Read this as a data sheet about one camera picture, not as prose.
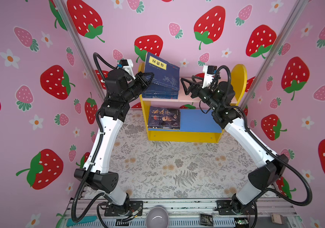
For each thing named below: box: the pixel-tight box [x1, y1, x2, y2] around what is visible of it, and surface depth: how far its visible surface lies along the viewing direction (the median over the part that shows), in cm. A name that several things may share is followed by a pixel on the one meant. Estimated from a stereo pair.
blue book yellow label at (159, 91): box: [142, 85, 179, 97], surface depth 71 cm
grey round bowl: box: [145, 206, 170, 228], surface depth 71 cm
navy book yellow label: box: [142, 95, 179, 100], surface depth 71 cm
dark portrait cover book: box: [148, 105, 181, 131], surface depth 92 cm
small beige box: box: [271, 213, 283, 225], surface depth 71 cm
